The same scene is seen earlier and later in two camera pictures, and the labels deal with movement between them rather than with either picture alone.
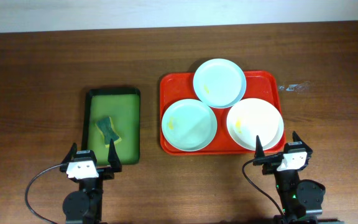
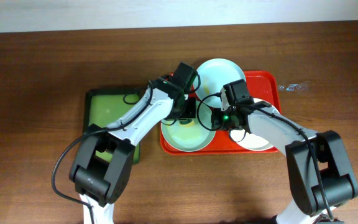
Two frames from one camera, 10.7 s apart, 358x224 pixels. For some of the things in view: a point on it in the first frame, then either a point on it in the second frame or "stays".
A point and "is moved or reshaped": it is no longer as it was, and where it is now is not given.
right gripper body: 268,163 to 219,121
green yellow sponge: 105,126 is moved or reshaped
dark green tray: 112,114 stays
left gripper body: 105,171 to 188,109
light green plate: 189,125 stays
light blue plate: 219,83 stays
